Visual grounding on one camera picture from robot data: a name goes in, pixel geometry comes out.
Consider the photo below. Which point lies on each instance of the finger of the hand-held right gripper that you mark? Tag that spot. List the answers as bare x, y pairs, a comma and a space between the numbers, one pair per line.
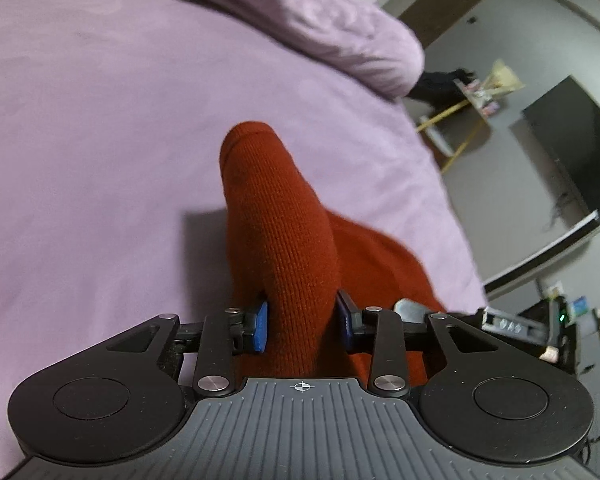
411, 309

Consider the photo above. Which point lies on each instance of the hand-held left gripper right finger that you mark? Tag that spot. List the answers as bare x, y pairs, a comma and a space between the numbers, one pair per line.
344, 320

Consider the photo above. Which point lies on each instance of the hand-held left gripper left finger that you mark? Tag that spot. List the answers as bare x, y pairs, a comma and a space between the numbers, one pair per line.
261, 327

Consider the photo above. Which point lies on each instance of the rust red knit sock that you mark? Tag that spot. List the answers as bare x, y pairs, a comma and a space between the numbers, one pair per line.
280, 240

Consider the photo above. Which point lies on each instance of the white television shelf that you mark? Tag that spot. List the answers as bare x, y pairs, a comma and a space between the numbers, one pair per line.
545, 255

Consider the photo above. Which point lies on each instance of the black flat television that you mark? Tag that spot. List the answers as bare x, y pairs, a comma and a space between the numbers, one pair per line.
575, 145

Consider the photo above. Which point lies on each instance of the side table with yellow legs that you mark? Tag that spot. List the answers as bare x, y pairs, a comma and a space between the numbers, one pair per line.
472, 105

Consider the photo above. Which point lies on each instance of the dark cloth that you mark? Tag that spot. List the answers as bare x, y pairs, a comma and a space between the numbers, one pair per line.
437, 85

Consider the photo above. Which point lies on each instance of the purple bed sheet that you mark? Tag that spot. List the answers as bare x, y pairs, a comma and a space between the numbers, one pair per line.
105, 160

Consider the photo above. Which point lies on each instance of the beige paper bag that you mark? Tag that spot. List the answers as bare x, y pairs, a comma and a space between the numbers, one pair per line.
502, 77

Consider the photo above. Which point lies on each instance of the purple duvet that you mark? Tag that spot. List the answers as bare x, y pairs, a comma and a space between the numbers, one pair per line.
330, 20

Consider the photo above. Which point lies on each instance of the brown wooden door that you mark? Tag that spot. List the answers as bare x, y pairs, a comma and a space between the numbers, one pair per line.
450, 2

